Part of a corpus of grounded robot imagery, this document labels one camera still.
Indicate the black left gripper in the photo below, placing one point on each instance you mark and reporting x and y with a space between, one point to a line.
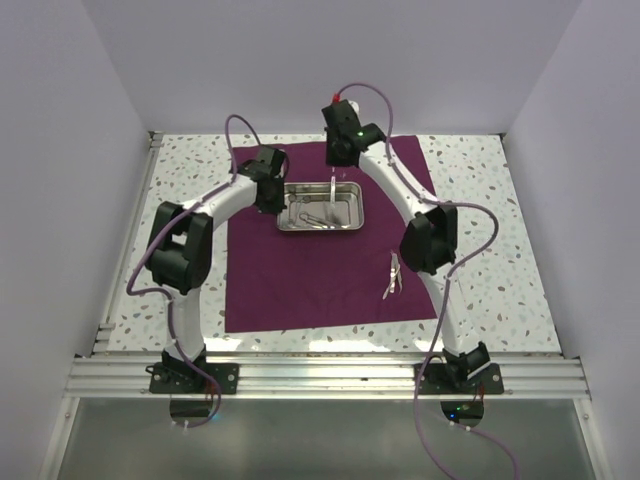
277 206

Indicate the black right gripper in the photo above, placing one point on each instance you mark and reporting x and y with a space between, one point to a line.
331 159

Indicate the silver tweezers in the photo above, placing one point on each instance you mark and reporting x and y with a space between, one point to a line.
395 284
395 261
332 199

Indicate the stainless steel instrument tray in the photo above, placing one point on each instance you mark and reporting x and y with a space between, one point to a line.
349 206

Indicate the purple surgical cloth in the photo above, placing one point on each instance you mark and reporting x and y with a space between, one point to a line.
280 280

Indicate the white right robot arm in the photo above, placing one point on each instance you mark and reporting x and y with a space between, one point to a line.
430 240

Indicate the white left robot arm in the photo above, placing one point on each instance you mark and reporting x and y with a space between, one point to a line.
180 250

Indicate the steel surgical scissors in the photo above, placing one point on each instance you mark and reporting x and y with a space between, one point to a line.
316 221

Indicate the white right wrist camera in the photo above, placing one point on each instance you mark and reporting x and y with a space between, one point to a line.
354 106

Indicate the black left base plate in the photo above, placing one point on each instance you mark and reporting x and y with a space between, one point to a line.
165 381

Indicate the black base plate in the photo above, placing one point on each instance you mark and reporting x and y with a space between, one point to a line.
165 381
436 381

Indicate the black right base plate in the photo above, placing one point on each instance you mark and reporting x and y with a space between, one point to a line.
436 381

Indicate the aluminium front frame rail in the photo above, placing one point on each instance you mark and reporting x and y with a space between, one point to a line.
328 376

